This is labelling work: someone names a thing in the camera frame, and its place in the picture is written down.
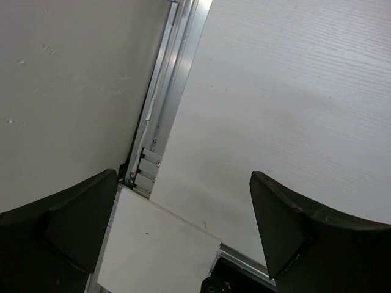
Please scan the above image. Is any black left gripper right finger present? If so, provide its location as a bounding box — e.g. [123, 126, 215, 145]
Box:
[250, 171, 390, 292]

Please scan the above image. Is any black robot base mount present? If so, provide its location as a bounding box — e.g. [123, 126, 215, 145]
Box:
[200, 258, 277, 293]

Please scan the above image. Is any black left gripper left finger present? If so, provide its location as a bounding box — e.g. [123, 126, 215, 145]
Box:
[1, 169, 118, 292]

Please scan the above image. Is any aluminium frame rail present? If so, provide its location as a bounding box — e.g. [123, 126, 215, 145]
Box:
[122, 0, 212, 198]

